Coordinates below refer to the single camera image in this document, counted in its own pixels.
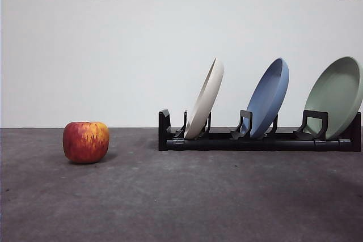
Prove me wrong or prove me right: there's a pale yellow plate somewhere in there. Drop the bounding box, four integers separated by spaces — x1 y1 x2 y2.
184 57 225 140

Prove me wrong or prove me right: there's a black plate rack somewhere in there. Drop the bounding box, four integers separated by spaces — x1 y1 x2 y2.
158 108 362 152

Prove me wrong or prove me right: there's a blue plate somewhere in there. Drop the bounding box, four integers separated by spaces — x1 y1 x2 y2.
246 57 290 139

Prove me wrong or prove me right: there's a red yellow apple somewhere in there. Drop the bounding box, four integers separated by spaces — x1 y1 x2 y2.
62 121 110 164

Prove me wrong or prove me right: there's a green plate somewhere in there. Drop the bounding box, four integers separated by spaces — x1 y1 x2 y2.
303 56 363 141

